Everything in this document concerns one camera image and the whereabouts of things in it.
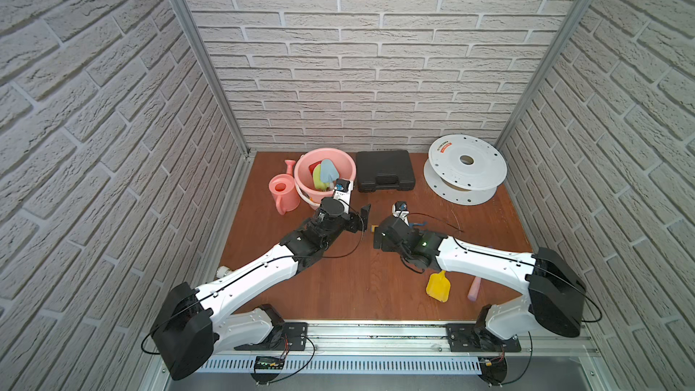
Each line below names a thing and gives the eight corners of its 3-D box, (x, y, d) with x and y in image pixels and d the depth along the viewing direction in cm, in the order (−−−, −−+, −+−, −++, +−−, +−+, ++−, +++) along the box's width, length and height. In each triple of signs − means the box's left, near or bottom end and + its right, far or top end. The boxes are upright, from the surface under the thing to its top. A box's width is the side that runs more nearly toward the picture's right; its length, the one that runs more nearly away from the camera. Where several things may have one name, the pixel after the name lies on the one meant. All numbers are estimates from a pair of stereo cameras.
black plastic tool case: (356, 192, 106) (357, 186, 103) (357, 156, 119) (357, 150, 116) (413, 192, 106) (415, 187, 103) (407, 156, 119) (409, 150, 116)
